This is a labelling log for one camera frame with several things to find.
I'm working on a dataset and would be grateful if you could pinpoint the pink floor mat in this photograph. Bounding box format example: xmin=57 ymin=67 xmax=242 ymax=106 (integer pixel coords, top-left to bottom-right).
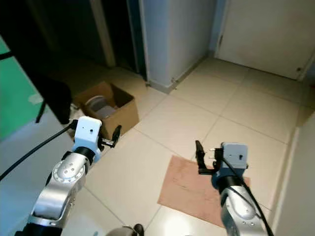
xmin=157 ymin=155 xmax=252 ymax=228

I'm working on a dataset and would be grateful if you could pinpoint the open brown cardboard box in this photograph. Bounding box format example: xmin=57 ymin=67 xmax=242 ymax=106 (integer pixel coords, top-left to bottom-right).
xmin=72 ymin=81 xmax=140 ymax=141

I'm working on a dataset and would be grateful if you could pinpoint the round grey white object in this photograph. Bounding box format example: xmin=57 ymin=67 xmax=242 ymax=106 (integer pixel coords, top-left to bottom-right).
xmin=84 ymin=95 xmax=115 ymax=119

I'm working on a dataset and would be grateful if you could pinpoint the wooden door frame post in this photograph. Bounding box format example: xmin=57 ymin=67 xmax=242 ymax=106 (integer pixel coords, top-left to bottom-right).
xmin=89 ymin=0 xmax=114 ymax=69

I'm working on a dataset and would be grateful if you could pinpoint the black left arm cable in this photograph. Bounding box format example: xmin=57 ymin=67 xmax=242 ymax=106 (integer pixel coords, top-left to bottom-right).
xmin=0 ymin=119 xmax=78 ymax=181

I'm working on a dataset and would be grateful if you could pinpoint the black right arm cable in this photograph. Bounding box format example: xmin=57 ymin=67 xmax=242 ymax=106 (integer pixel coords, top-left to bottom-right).
xmin=223 ymin=156 xmax=276 ymax=236

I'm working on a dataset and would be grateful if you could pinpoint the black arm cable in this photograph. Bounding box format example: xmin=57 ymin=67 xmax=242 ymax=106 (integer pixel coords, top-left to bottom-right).
xmin=223 ymin=156 xmax=276 ymax=236
xmin=0 ymin=119 xmax=78 ymax=181

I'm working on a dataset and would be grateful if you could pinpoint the green wall board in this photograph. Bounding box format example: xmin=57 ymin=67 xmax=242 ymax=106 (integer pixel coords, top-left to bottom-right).
xmin=0 ymin=37 xmax=46 ymax=142

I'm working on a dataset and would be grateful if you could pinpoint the grey robot foot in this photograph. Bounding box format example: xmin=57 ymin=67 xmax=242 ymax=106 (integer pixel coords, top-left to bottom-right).
xmin=105 ymin=223 xmax=145 ymax=236

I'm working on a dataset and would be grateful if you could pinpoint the white door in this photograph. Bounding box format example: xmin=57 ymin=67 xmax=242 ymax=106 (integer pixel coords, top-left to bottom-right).
xmin=214 ymin=0 xmax=315 ymax=81

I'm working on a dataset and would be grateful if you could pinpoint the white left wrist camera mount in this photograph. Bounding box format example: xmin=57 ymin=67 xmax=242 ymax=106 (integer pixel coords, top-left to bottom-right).
xmin=72 ymin=116 xmax=103 ymax=158

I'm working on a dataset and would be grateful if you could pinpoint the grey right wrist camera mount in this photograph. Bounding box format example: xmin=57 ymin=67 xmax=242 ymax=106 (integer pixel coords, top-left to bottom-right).
xmin=220 ymin=142 xmax=249 ymax=178

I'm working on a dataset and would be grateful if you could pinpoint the black tape strip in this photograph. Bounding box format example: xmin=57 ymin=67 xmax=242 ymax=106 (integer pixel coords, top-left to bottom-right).
xmin=0 ymin=50 xmax=15 ymax=61
xmin=35 ymin=100 xmax=47 ymax=124

